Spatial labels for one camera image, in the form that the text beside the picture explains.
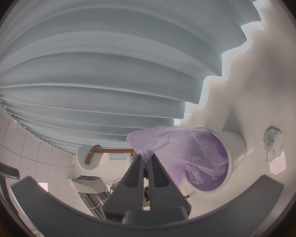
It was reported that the purple plastic bag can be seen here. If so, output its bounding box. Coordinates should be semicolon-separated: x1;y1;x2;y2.
126;125;229;186

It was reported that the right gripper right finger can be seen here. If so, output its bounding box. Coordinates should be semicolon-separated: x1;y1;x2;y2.
122;154;192;225

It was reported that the crumpled white paper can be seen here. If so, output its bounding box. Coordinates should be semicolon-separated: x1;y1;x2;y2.
264;127;283;162

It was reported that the pale blue-white curtain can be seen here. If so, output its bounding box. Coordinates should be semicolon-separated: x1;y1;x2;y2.
0;0;270;158

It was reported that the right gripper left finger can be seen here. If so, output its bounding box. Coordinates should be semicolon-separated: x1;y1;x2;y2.
102;154;147;223

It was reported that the white trash bin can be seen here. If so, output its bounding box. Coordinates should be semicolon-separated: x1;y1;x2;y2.
185;127;247;194

